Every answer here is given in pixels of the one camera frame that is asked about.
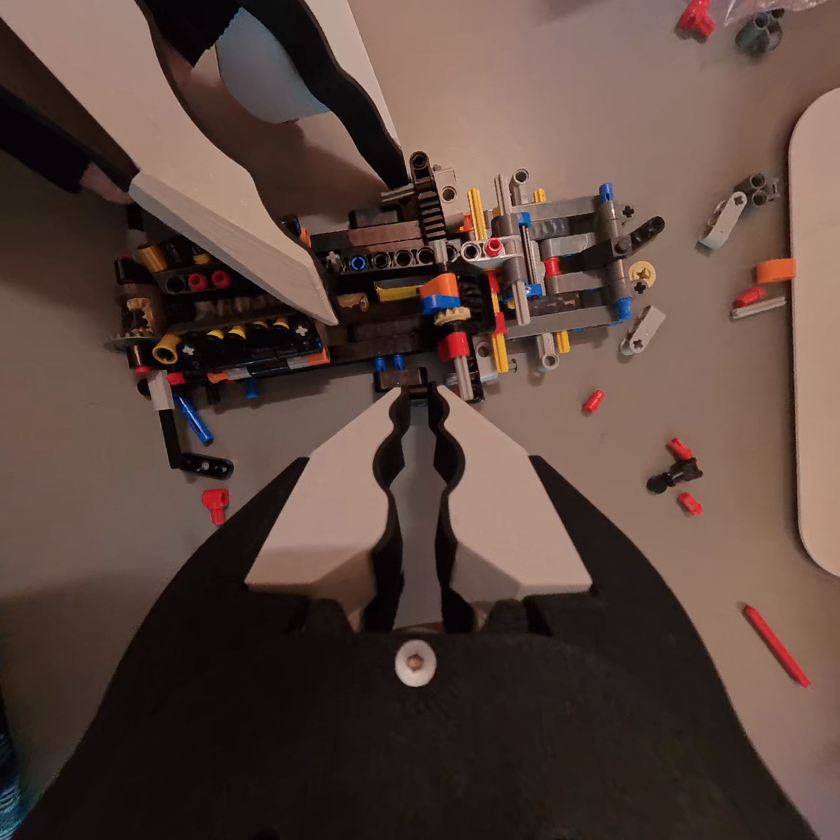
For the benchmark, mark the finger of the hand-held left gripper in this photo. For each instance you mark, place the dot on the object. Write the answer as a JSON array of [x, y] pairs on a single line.
[[98, 79], [367, 72]]

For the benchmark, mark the black three-hole lego liftarm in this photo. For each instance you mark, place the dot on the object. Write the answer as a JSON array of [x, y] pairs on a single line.
[[207, 466], [649, 231]]

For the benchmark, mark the white lamp base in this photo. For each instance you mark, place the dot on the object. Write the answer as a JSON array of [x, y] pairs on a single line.
[[820, 328]]

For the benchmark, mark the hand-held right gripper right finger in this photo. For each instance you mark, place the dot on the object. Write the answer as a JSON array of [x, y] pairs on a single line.
[[518, 525]]

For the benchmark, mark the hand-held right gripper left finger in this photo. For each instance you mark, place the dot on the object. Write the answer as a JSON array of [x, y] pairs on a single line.
[[315, 525]]

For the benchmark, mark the person's plaid clothing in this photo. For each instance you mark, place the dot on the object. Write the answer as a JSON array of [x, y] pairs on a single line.
[[10, 768]]

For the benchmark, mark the small red lego bush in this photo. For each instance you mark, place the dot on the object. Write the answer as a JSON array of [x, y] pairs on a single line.
[[748, 296]]

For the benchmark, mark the orange lego piece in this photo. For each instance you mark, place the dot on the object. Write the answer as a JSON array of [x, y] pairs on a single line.
[[774, 270]]

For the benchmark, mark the red lego axle connector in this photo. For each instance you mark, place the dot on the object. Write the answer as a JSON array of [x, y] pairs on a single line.
[[695, 16], [215, 504]]

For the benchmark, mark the long red lego axle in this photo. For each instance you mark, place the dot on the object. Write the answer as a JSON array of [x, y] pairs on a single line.
[[778, 646]]

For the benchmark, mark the blue lego pin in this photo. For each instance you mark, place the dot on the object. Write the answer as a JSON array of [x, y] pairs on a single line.
[[193, 420]]

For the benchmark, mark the clear plastic bag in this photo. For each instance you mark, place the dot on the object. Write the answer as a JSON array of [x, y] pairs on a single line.
[[794, 6]]

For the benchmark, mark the black lego connector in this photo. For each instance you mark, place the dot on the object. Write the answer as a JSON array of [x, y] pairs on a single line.
[[676, 474]]

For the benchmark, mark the light grey lego pin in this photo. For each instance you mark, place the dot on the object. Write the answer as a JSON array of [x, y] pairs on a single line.
[[758, 308]]

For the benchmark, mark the short red lego pin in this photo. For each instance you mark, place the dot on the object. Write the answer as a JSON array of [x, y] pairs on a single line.
[[679, 448], [594, 400], [689, 504]]

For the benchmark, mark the dark grey lego connector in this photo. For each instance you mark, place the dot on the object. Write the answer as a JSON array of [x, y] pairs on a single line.
[[758, 31], [758, 190]]

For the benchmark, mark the short black lego brick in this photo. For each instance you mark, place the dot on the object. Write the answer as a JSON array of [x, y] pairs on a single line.
[[400, 379]]

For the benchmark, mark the lego car chassis assembly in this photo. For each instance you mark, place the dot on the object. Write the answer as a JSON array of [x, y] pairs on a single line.
[[394, 259]]

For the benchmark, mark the light grey lego liftarm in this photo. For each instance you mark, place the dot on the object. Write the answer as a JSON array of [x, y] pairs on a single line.
[[642, 330], [722, 220]]

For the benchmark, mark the tan lego pulley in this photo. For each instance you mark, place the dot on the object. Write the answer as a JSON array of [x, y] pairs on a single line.
[[642, 272]]

